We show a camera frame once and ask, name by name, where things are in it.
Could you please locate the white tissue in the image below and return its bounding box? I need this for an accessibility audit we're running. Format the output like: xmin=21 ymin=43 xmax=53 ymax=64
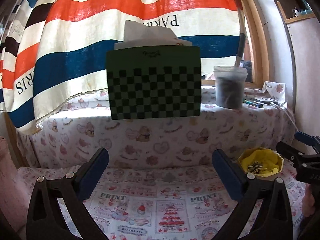
xmin=114 ymin=20 xmax=193 ymax=50

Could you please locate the person right hand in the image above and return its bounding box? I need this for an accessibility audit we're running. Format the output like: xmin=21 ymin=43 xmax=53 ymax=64
xmin=302 ymin=184 xmax=315 ymax=217

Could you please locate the bear print cloth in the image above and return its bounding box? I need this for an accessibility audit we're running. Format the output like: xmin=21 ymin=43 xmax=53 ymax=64
xmin=17 ymin=82 xmax=296 ymax=168

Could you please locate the wooden shelf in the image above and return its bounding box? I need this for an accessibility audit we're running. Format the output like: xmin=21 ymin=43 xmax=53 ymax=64
xmin=276 ymin=1 xmax=316 ymax=24

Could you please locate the yellow cloth in box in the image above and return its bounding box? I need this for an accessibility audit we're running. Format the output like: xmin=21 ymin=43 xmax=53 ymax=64
xmin=240 ymin=149 xmax=282 ymax=177

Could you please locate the print pattern bed sheet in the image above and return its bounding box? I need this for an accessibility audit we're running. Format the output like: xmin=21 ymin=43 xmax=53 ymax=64
xmin=17 ymin=159 xmax=308 ymax=240

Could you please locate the small silver brooch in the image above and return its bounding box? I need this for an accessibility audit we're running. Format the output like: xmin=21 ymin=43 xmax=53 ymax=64
xmin=247 ymin=161 xmax=263 ymax=174

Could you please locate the translucent plastic jar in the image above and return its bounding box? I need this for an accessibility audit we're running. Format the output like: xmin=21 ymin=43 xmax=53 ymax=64
xmin=213 ymin=66 xmax=247 ymax=109

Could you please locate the striped curtain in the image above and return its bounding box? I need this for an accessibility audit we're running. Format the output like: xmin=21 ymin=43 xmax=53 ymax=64
xmin=1 ymin=0 xmax=243 ymax=134

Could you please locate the grey power bank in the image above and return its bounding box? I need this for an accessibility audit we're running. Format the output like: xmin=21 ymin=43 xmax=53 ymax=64
xmin=253 ymin=97 xmax=278 ymax=105

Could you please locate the gold octagonal jewelry box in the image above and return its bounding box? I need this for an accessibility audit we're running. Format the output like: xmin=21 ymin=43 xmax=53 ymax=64
xmin=237 ymin=147 xmax=284 ymax=182

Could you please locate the green checkered tissue box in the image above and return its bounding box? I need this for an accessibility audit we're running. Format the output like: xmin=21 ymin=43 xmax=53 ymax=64
xmin=106 ymin=46 xmax=201 ymax=120

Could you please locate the white charging cable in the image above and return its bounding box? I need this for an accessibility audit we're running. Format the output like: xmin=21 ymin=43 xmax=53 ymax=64
xmin=271 ymin=101 xmax=297 ymax=131

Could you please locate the pink blanket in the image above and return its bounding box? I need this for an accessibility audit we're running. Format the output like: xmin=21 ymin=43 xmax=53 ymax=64
xmin=1 ymin=137 xmax=33 ymax=232

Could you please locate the wooden window frame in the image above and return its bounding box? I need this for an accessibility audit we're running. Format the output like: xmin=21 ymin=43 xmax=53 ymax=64
xmin=189 ymin=0 xmax=270 ymax=88

